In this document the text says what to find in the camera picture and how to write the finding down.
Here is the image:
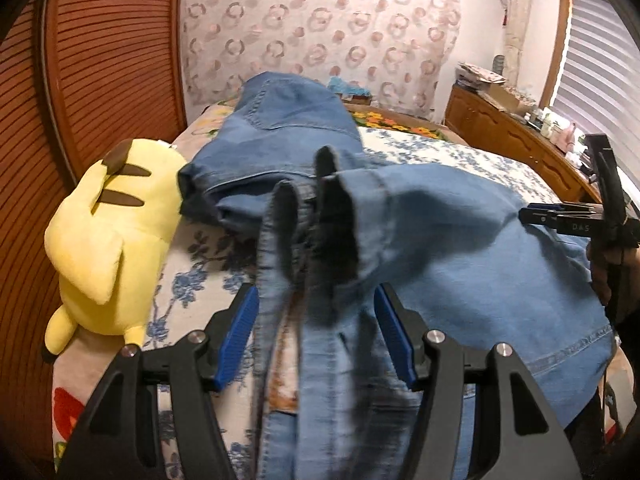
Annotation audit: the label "grey striped roller blind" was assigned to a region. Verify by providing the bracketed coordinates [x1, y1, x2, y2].
[552, 0, 640, 128]

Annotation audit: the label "yellow plush toy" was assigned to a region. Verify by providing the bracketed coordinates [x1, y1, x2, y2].
[42, 137, 187, 365]

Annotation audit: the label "long wooden cabinet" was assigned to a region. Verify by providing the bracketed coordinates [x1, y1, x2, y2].
[444, 84, 603, 205]

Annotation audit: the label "wooden louvered wardrobe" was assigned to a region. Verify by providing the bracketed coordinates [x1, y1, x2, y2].
[0, 0, 189, 321]

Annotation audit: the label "blue denim pants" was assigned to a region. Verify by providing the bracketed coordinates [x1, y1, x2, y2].
[177, 71, 617, 480]

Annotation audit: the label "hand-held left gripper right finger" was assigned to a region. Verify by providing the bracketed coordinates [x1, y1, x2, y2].
[374, 282, 584, 480]

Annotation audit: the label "blue floral white bedsheet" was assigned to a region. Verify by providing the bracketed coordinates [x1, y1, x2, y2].
[140, 127, 568, 480]

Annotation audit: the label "person's right hand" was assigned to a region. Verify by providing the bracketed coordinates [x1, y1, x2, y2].
[586, 241, 627, 320]

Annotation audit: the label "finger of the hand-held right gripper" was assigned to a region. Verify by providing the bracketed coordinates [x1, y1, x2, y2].
[518, 202, 568, 228]

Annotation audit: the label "beige window curtain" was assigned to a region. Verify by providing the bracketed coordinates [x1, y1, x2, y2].
[502, 0, 534, 80]

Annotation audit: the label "teal knitted cloth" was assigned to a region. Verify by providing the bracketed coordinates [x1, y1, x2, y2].
[327, 75, 372, 99]

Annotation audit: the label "pink bottle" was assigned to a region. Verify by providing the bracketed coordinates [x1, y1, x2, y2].
[556, 122, 579, 154]

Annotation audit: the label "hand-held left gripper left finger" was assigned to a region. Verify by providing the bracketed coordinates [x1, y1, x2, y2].
[57, 282, 261, 480]

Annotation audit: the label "open cardboard box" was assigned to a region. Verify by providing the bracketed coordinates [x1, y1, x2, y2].
[482, 82, 537, 112]

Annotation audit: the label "circle patterned sheer curtain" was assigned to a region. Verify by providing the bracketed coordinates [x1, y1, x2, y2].
[178, 0, 462, 117]

